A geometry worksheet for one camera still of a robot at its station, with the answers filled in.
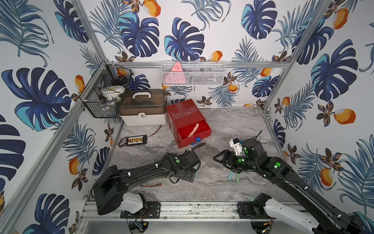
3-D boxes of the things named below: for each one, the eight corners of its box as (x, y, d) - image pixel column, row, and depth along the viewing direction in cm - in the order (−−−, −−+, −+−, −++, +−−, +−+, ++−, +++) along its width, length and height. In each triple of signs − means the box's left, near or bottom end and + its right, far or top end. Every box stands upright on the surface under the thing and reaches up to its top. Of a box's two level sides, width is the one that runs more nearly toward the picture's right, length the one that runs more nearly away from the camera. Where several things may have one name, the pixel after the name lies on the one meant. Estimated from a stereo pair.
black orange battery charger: (127, 146, 101) (126, 144, 99) (128, 138, 105) (127, 136, 103) (146, 143, 102) (146, 142, 100) (146, 136, 106) (146, 134, 104)
